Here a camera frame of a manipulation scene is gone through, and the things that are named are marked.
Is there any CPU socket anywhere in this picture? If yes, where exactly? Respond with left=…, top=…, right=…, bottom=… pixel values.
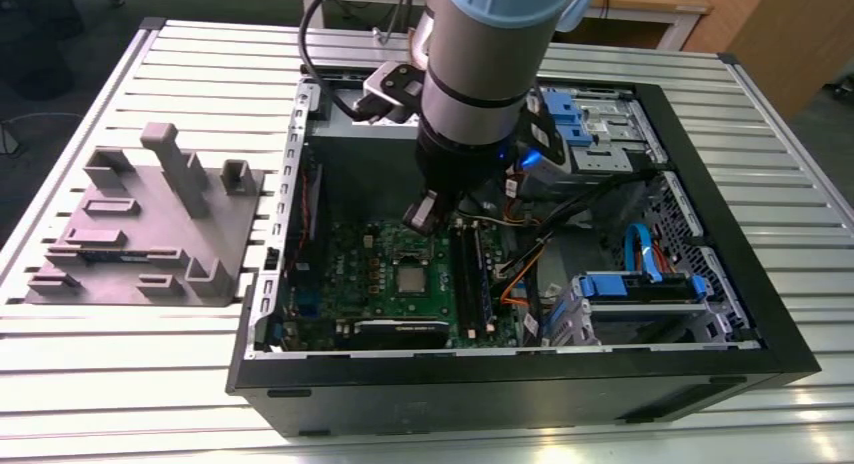
left=391, top=263, right=433, bottom=300

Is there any wooden cabinet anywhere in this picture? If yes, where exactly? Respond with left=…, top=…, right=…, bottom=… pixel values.
left=683, top=0, right=854, bottom=123

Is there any blue SATA wire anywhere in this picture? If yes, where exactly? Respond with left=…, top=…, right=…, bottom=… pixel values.
left=623, top=222, right=667, bottom=285

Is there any blue plastic drive carrier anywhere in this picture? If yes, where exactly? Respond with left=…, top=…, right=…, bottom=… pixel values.
left=543, top=91, right=596, bottom=148

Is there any black RAM slot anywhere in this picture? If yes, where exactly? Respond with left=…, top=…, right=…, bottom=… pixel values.
left=456, top=221, right=481, bottom=336
left=468, top=221, right=491, bottom=335
left=449, top=223, right=475, bottom=336

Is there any hard disk in blue carrier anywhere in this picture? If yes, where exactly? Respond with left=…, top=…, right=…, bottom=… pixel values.
left=576, top=272, right=710, bottom=305

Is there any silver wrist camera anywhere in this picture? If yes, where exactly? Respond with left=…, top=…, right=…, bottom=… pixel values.
left=351, top=60, right=429, bottom=126

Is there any motherboard power wire bundle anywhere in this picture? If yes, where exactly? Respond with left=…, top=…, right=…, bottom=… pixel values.
left=456, top=208, right=541, bottom=230

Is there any metal socket cover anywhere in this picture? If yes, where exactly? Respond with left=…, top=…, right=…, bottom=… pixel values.
left=389, top=231, right=432, bottom=265

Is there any orange SATA wire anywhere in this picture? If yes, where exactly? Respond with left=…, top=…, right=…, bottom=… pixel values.
left=497, top=261, right=545, bottom=308

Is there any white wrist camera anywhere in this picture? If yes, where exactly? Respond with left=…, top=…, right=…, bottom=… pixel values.
left=512, top=91, right=576, bottom=178

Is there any grey metal disk bay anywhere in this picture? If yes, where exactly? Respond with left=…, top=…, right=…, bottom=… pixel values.
left=545, top=271, right=752, bottom=346

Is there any black graphics card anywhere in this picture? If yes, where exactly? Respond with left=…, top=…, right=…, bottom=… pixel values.
left=332, top=314, right=452, bottom=351

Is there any RAM stick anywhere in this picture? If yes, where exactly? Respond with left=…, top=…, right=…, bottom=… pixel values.
left=74, top=252, right=178, bottom=264

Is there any grey parts rack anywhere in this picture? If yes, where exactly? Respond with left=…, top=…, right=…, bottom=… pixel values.
left=22, top=122, right=268, bottom=308

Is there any grey metal drive cage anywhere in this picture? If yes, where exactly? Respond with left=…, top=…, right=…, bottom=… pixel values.
left=517, top=87, right=668, bottom=201

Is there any silver CPU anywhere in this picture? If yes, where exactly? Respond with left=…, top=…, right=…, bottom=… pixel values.
left=397, top=268, right=429, bottom=293

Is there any green motherboard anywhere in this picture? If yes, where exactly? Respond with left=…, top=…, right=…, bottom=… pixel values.
left=269, top=216, right=528, bottom=350

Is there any grey power supply unit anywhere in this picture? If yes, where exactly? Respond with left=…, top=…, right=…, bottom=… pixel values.
left=304, top=86, right=428, bottom=213

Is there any SATA power wire bundle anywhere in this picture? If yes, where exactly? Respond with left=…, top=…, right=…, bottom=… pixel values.
left=492, top=168, right=668, bottom=285

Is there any black PC case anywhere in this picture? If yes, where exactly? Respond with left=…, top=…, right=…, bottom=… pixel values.
left=224, top=63, right=822, bottom=439

